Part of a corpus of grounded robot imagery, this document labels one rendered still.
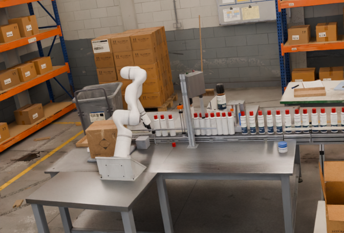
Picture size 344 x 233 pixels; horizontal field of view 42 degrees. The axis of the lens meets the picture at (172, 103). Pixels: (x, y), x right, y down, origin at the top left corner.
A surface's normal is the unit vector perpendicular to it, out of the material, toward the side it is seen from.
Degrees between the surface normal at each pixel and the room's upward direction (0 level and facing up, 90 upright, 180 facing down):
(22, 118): 90
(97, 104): 93
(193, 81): 90
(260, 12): 90
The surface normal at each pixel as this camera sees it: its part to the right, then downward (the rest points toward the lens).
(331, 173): -0.29, -0.54
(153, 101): -0.27, 0.32
